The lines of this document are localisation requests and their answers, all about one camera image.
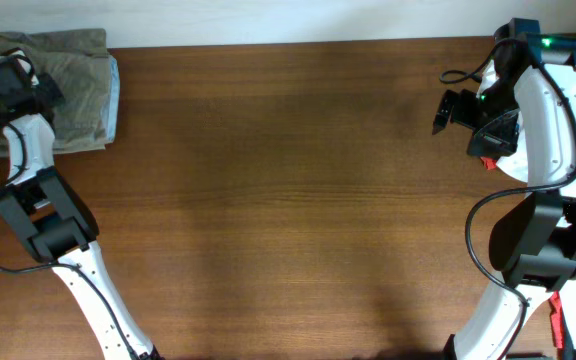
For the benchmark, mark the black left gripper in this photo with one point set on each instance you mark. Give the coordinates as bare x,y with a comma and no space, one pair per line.
55,93

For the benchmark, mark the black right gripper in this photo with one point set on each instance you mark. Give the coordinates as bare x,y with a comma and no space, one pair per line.
501,140

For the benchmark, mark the khaki green shorts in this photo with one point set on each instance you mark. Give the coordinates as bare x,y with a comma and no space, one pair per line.
88,76

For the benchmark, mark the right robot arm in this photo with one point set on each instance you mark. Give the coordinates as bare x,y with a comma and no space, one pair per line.
532,249

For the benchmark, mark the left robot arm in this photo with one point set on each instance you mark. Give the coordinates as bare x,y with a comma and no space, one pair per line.
49,219

